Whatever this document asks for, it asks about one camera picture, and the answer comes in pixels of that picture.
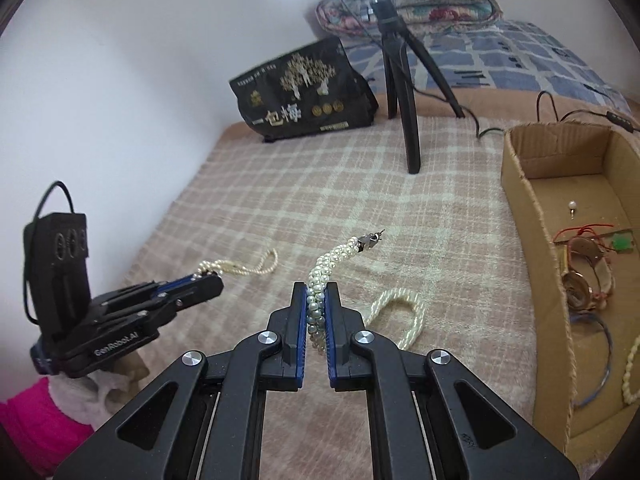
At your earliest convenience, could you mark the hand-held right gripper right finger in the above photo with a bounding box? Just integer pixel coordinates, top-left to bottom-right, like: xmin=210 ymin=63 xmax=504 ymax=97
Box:
xmin=326 ymin=282 xmax=578 ymax=480

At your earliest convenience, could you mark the person's left forearm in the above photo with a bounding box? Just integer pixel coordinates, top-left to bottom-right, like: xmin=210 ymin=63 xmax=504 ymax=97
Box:
xmin=0 ymin=355 xmax=151 ymax=478

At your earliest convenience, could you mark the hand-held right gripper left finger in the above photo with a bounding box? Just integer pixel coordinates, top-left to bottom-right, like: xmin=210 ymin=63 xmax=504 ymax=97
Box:
xmin=52 ymin=282 xmax=307 ymax=480

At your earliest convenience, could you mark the folded floral quilt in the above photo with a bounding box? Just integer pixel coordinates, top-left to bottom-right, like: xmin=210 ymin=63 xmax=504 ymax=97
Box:
xmin=316 ymin=0 xmax=503 ymax=36

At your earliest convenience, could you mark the thin metal bangle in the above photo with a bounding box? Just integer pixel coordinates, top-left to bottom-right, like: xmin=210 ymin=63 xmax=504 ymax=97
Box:
xmin=572 ymin=316 xmax=615 ymax=407

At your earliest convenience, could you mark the black printed snack bag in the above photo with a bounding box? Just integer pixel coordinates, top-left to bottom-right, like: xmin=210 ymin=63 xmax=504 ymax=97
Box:
xmin=229 ymin=36 xmax=379 ymax=144

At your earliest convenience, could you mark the black cable with controller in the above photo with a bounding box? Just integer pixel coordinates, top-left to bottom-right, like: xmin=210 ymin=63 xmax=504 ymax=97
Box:
xmin=462 ymin=91 xmax=640 ymax=141

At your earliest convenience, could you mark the gold bracelet watch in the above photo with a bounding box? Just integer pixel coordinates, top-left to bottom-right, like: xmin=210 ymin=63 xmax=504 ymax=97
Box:
xmin=560 ymin=237 xmax=615 ymax=311

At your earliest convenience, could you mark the cream twisted bead strand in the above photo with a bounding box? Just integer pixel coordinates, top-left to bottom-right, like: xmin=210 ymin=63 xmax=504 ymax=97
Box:
xmin=621 ymin=335 xmax=640 ymax=406

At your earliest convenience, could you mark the thin pearl strand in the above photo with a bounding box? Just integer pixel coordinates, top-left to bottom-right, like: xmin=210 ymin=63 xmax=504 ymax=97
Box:
xmin=199 ymin=249 xmax=279 ymax=277

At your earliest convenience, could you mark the black tripod stand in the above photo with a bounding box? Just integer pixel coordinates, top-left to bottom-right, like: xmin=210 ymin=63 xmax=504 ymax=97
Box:
xmin=370 ymin=0 xmax=466 ymax=175

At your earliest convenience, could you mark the green pendant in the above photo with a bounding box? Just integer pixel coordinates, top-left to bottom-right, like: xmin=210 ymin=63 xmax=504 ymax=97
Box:
xmin=554 ymin=226 xmax=635 ymax=261

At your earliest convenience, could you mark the blue patterned bedsheet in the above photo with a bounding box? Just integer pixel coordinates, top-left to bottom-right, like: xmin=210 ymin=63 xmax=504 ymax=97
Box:
xmin=340 ymin=20 xmax=633 ymax=108

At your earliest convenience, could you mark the thick twisted pearl necklace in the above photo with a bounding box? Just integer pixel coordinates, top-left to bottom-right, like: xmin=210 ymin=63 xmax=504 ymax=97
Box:
xmin=305 ymin=229 xmax=427 ymax=356

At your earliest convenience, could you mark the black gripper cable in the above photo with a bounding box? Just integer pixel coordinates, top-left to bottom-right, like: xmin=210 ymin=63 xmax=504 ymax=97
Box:
xmin=22 ymin=181 xmax=77 ymax=327

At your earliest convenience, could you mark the cardboard box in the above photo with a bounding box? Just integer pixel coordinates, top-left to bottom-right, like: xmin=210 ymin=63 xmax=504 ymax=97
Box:
xmin=501 ymin=121 xmax=640 ymax=456

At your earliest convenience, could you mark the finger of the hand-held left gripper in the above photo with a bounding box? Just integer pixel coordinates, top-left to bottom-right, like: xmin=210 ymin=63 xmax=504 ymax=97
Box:
xmin=92 ymin=270 xmax=222 ymax=312
xmin=107 ymin=279 xmax=225 ymax=329

